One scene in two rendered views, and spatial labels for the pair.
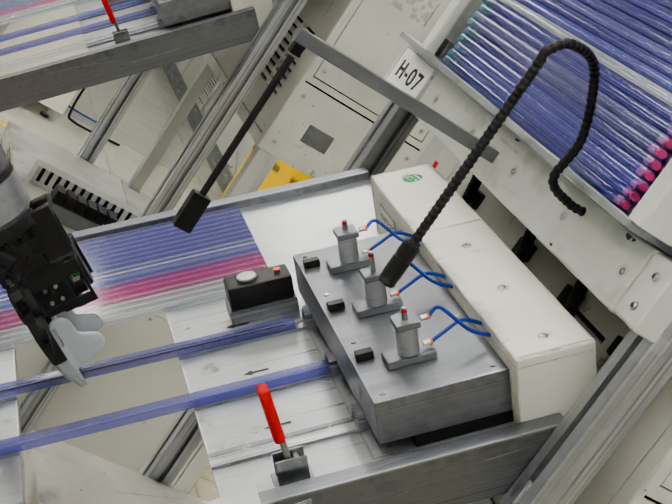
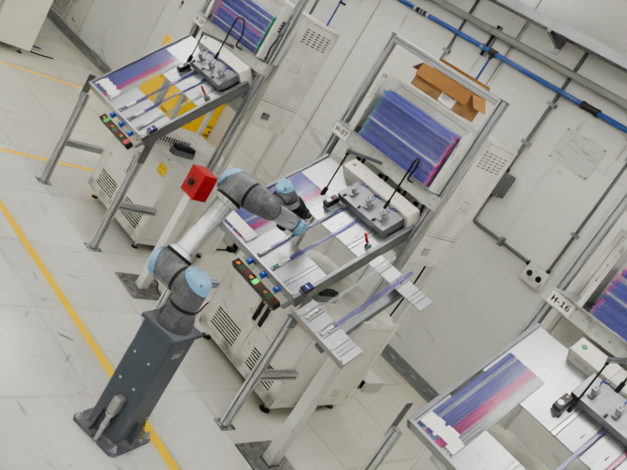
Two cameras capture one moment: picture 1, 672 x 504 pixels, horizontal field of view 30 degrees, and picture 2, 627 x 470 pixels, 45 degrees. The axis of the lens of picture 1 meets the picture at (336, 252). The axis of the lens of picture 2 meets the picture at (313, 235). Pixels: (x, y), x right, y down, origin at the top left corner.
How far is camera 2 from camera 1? 2.54 m
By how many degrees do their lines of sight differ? 27
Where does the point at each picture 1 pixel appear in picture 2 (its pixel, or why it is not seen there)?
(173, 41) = (225, 97)
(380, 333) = (372, 213)
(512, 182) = (389, 171)
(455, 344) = (390, 214)
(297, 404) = (356, 230)
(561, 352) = (414, 214)
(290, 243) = (323, 183)
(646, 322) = (432, 207)
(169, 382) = not seen: hidden behind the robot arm
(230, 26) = (241, 89)
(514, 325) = (402, 208)
